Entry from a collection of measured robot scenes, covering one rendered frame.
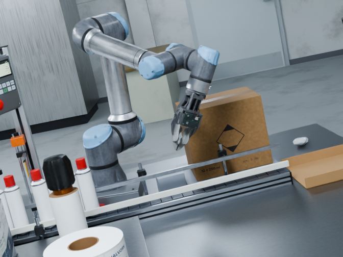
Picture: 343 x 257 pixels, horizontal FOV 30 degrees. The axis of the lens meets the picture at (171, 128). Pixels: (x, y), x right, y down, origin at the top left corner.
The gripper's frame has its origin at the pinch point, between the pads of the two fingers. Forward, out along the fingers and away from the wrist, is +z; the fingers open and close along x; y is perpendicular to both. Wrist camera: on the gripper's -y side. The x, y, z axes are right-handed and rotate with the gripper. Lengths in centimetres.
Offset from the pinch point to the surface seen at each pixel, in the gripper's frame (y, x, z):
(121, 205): 4.6, -13.1, 23.9
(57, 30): -629, -58, 7
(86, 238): 58, -28, 19
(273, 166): 4.7, 33.7, -3.4
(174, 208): 5.8, 4.5, 19.8
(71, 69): -628, -28, 51
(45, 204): 2.6, -37.5, 31.0
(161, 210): 5.8, 0.5, 21.7
